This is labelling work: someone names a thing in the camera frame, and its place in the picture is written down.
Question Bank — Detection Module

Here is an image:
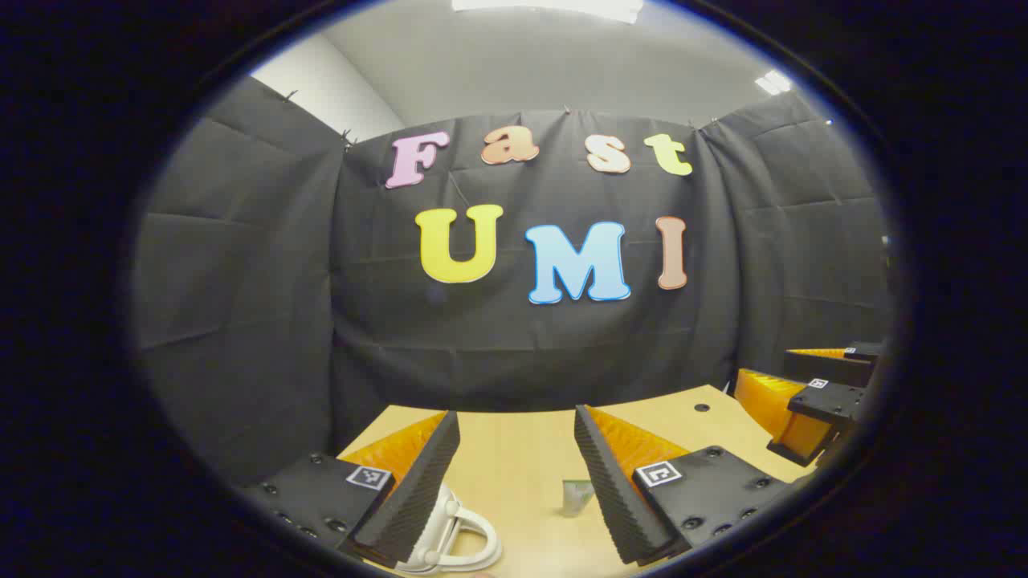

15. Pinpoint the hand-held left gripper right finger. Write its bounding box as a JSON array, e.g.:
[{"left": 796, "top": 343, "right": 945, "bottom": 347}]
[{"left": 573, "top": 404, "right": 812, "bottom": 567}]

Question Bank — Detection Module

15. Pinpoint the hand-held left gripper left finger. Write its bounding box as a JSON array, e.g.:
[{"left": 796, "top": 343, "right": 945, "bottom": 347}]
[{"left": 241, "top": 411, "right": 463, "bottom": 567}]

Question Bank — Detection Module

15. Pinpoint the white suitcase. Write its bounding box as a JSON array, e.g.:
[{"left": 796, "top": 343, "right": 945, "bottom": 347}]
[{"left": 394, "top": 482, "right": 504, "bottom": 576}]

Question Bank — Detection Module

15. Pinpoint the black backdrop cloth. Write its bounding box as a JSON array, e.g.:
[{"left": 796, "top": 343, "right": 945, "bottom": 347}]
[{"left": 133, "top": 76, "right": 896, "bottom": 486}]

